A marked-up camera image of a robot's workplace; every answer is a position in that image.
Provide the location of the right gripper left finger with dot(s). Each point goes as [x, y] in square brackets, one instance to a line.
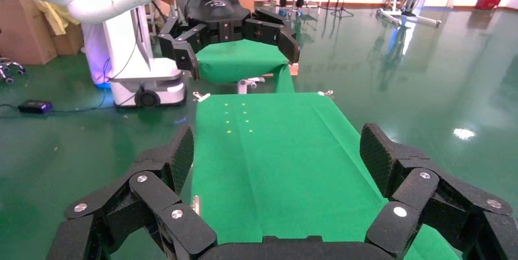
[153, 193]

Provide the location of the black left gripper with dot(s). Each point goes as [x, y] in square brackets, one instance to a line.
[210, 3]

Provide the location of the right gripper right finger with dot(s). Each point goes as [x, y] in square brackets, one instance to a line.
[425, 193]

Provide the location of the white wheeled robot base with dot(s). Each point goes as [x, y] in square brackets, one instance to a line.
[125, 48]

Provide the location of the large brown cardboard box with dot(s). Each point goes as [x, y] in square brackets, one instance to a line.
[20, 27]

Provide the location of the green draped cloth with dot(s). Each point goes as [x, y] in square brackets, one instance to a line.
[238, 60]

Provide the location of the white caster leg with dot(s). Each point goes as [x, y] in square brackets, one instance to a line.
[249, 84]

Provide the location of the green table cloth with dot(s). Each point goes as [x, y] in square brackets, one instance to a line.
[283, 161]

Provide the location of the black power brick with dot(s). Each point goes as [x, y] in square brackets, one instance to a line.
[35, 107]

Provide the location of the yellow garment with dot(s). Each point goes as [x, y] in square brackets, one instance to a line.
[54, 15]

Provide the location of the office chair wheel base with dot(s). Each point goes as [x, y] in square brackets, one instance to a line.
[10, 68]

